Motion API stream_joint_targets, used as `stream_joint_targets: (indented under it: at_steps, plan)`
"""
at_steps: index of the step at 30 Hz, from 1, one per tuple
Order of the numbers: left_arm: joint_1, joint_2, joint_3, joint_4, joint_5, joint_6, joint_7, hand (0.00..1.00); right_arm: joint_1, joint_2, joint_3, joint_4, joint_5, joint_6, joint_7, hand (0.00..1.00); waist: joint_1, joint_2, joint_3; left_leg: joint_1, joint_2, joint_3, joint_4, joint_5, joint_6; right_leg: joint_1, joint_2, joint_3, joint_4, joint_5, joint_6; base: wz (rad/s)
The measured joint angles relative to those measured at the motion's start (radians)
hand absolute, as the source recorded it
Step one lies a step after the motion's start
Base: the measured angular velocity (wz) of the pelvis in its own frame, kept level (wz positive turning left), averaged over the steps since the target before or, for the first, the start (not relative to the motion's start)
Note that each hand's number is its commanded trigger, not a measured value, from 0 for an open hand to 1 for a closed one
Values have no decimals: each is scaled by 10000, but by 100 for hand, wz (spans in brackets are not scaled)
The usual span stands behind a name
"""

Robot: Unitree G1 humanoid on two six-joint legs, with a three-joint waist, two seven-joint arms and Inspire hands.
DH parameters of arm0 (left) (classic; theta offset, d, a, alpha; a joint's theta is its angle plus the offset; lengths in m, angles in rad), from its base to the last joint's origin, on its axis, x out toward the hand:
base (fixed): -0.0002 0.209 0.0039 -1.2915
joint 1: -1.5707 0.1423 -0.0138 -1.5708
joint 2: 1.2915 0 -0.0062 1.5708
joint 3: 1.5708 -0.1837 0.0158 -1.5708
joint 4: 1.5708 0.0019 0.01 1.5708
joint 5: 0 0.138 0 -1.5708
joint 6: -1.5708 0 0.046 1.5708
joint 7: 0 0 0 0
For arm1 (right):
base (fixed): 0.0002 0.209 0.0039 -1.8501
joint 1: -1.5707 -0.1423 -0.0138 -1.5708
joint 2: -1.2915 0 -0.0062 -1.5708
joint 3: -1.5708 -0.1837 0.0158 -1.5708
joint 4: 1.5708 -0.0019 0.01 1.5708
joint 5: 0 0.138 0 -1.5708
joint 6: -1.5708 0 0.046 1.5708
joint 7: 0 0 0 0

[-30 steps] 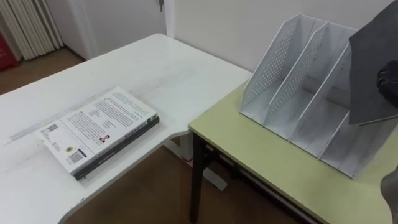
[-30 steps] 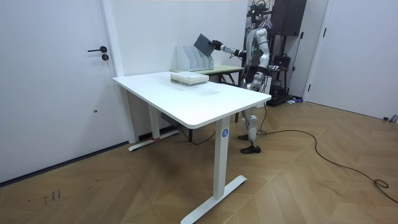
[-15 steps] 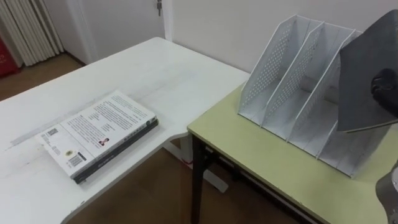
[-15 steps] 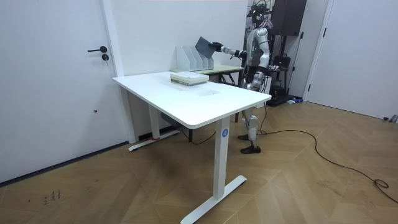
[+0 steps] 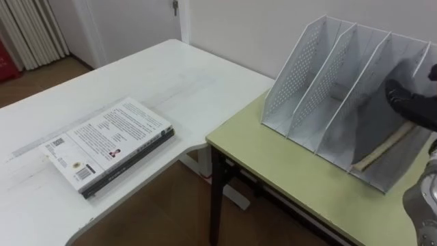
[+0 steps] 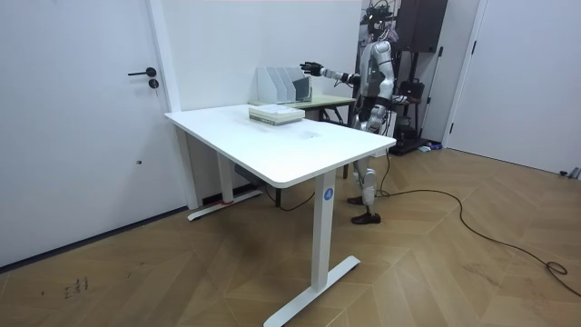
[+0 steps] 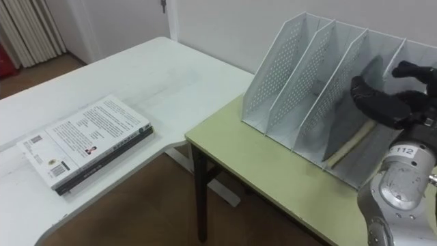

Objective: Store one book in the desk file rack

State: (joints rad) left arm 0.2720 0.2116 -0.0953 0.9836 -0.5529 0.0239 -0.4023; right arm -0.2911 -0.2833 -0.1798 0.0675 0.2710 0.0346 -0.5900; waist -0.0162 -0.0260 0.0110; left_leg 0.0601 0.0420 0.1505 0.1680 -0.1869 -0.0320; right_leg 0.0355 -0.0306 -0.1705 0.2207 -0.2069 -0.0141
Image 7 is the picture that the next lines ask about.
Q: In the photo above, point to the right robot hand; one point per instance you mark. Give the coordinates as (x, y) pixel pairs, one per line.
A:
(385, 107)

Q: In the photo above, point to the dark grey book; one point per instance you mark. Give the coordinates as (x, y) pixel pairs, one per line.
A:
(345, 130)

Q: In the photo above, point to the white perforated file organizer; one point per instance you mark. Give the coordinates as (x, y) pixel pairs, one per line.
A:
(280, 68)

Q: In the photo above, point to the green table with black legs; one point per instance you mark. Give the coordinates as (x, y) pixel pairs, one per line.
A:
(259, 171)

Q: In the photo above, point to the dark door key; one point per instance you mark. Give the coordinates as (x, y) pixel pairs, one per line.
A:
(164, 5)

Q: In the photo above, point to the white desk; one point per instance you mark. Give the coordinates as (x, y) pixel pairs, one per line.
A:
(129, 75)

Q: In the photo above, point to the white door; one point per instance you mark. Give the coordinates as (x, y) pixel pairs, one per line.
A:
(119, 27)

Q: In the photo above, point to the black book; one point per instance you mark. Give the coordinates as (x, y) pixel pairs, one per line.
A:
(109, 160)

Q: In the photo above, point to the white cover book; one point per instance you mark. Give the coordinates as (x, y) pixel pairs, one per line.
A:
(82, 136)

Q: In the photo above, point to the red object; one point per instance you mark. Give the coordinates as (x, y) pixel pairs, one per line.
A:
(6, 63)

